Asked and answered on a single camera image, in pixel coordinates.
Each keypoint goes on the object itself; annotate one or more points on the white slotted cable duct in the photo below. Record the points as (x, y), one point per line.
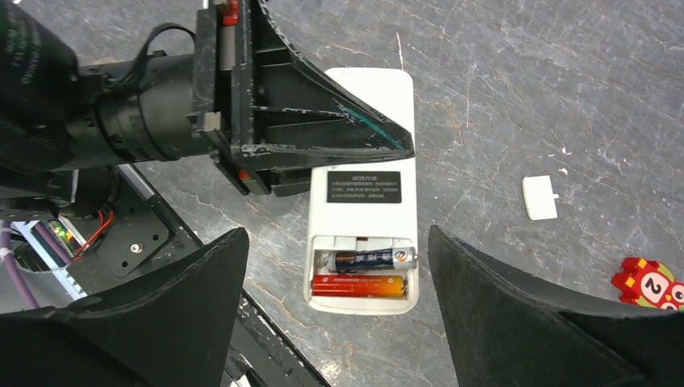
(44, 250)

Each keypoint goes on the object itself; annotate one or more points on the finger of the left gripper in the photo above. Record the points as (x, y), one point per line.
(297, 109)
(291, 177)

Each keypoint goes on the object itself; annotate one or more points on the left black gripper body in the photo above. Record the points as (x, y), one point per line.
(222, 92)

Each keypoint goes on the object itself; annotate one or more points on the red owl number block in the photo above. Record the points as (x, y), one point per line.
(648, 283)

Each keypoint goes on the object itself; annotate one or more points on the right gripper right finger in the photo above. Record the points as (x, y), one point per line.
(506, 327)

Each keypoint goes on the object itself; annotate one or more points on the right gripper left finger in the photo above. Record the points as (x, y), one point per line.
(170, 327)

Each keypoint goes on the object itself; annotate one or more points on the red orange AAA battery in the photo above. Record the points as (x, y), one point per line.
(359, 286)

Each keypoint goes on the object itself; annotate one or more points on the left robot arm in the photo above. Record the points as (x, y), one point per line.
(64, 126)

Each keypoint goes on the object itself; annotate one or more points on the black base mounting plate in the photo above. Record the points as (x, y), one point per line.
(147, 234)

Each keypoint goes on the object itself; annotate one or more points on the white battery cover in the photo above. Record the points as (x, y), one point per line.
(539, 198)

